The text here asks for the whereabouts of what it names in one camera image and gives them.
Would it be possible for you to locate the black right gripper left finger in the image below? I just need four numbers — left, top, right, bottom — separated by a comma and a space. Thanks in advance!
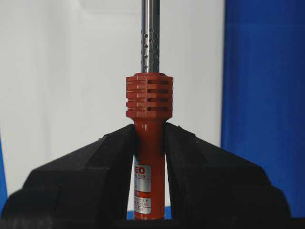
0, 125, 135, 229

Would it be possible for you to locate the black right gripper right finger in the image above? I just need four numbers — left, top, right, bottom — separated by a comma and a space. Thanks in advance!
165, 123, 297, 229

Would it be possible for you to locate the red handled soldering iron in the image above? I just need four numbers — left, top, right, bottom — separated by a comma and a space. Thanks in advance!
126, 0, 173, 220

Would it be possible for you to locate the large white base board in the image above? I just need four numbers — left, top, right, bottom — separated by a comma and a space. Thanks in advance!
0, 0, 224, 203

